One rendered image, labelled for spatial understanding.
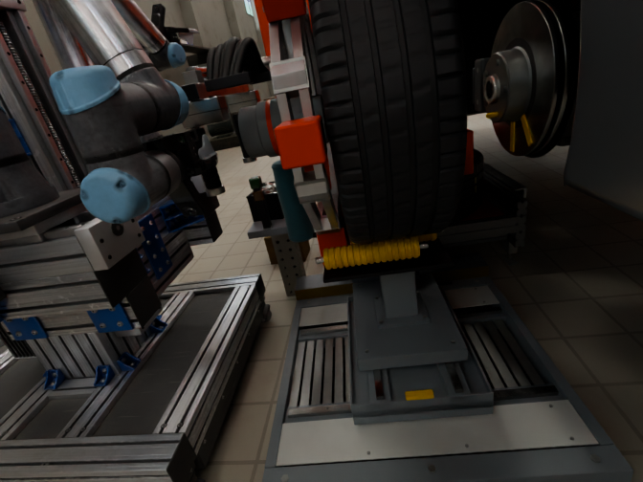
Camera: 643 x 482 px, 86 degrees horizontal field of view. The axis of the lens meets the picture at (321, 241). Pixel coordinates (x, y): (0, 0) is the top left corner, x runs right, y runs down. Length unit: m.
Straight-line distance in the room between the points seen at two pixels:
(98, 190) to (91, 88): 0.12
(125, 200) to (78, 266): 0.34
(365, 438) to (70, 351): 0.93
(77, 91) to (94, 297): 0.46
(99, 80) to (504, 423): 1.09
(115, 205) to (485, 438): 0.95
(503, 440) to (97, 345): 1.15
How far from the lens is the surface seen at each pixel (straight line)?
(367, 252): 0.90
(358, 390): 1.06
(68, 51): 1.40
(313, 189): 0.70
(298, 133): 0.59
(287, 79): 0.67
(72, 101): 0.54
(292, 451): 1.07
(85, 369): 1.39
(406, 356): 1.03
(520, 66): 0.90
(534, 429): 1.10
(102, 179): 0.52
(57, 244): 0.84
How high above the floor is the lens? 0.94
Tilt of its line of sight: 24 degrees down
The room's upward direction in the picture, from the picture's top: 11 degrees counter-clockwise
